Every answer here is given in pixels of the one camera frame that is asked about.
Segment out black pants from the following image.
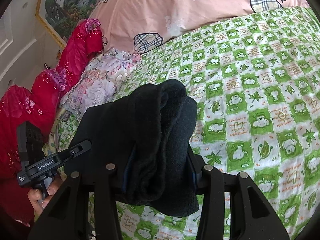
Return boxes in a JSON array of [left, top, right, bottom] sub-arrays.
[[64, 80, 199, 217]]

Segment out person's left hand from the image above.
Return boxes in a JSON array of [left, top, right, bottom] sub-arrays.
[[28, 174, 63, 218]]

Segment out pale floral pillow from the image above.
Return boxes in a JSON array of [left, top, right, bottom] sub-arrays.
[[60, 48, 141, 117]]

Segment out red floral quilt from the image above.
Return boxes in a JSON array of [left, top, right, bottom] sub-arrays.
[[1, 18, 103, 225]]

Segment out green checkered bed sheet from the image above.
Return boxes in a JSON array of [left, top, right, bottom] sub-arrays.
[[43, 7, 319, 239]]

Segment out pink quilt with plaid hearts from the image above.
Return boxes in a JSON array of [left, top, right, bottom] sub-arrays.
[[91, 0, 308, 54]]

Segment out landscape wall painting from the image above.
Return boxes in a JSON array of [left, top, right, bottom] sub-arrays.
[[35, 0, 108, 48]]

